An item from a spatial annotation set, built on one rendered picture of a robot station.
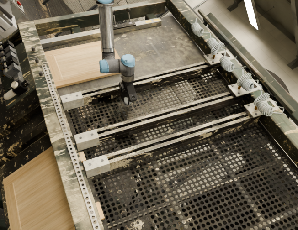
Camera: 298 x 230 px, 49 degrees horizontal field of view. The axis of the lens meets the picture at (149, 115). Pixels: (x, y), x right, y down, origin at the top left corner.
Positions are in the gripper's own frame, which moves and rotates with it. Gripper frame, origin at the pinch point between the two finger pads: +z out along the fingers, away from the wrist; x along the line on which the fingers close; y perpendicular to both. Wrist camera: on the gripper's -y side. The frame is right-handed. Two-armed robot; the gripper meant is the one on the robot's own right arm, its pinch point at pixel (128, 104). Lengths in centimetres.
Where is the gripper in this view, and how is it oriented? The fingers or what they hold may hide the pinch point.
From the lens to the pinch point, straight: 200.9
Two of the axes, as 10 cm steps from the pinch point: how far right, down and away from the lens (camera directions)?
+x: -9.3, 2.4, -2.9
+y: -3.7, -7.2, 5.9
